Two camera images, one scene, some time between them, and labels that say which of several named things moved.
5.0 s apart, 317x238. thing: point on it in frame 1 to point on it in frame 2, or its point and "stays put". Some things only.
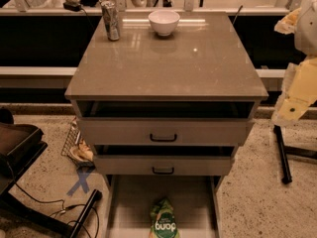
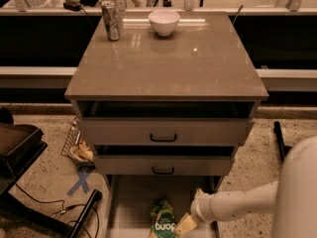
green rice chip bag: [163, 223] stays put
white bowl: [163, 22] stays put
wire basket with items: [76, 148] stays put
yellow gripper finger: [287, 24] to [204, 206]
